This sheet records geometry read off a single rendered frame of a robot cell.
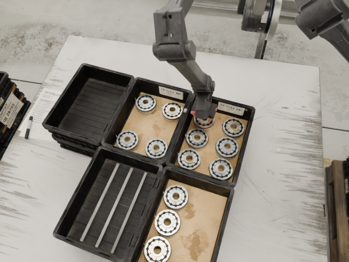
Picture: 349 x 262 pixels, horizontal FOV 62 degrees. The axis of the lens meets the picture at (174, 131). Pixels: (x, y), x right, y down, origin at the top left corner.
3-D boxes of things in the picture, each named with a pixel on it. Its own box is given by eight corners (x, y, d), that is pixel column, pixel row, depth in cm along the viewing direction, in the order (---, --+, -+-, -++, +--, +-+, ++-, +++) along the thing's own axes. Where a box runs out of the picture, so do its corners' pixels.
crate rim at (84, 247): (100, 146, 128) (99, 144, 126) (164, 167, 122) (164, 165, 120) (53, 237, 109) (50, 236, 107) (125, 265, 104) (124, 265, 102)
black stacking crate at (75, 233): (106, 156, 136) (99, 145, 126) (165, 175, 130) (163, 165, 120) (63, 240, 118) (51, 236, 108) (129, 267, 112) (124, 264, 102)
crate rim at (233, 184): (193, 93, 140) (193, 91, 138) (255, 110, 134) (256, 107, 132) (164, 167, 122) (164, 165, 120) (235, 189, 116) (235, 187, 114)
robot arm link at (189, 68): (190, 34, 77) (153, 36, 80) (189, 55, 77) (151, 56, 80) (217, 79, 118) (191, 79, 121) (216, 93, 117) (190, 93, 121)
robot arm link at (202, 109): (214, 78, 114) (192, 78, 117) (210, 102, 109) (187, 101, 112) (217, 96, 124) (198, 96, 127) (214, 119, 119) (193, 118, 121)
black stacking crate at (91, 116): (89, 77, 160) (82, 63, 150) (138, 91, 154) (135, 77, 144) (51, 138, 142) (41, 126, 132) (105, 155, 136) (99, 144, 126)
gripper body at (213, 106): (212, 118, 129) (214, 108, 122) (190, 111, 131) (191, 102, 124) (216, 106, 132) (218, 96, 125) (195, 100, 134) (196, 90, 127)
